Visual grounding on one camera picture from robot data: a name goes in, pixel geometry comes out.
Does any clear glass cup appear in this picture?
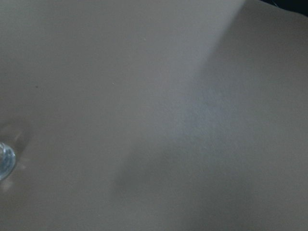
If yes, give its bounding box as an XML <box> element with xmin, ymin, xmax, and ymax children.
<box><xmin>0</xmin><ymin>142</ymin><xmax>16</xmax><ymax>180</ymax></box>

